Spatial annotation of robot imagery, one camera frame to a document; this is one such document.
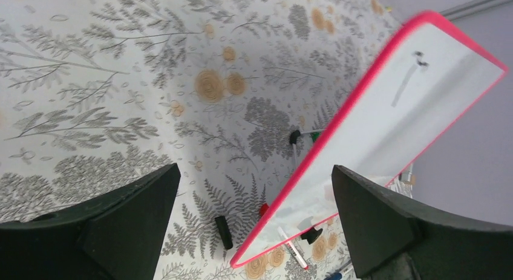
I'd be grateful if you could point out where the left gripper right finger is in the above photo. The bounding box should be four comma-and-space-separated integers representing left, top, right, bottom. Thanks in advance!
332, 165, 512, 279

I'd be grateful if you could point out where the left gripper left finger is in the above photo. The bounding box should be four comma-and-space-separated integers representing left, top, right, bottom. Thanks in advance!
1, 163, 181, 279

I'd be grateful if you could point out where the pink framed whiteboard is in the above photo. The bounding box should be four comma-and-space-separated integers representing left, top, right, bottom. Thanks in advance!
230, 11, 508, 268

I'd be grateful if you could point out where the blue cap marker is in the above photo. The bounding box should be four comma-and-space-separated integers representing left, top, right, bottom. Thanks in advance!
324, 261, 353, 280

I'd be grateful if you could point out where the red cap marker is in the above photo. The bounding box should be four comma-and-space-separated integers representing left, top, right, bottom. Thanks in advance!
259, 203, 309, 270

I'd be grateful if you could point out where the green cap marker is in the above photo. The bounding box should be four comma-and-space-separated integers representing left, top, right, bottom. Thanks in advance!
310, 132, 321, 143

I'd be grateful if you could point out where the floral patterned mat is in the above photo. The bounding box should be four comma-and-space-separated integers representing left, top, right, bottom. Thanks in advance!
1, 0, 398, 279

